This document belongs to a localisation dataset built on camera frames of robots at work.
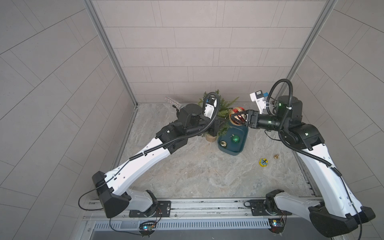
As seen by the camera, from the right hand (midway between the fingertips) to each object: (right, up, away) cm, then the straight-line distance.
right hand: (234, 118), depth 58 cm
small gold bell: (+31, -23, +29) cm, 48 cm away
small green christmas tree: (0, +6, +22) cm, 23 cm away
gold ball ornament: (+1, -16, +31) cm, 35 cm away
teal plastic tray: (+7, -16, +35) cm, 39 cm away
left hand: (-2, -1, +2) cm, 3 cm away
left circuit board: (-37, -48, +6) cm, 60 cm away
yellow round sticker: (+23, -26, +27) cm, 44 cm away
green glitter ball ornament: (+8, -14, +34) cm, 37 cm away
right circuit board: (+22, -49, +10) cm, 55 cm away
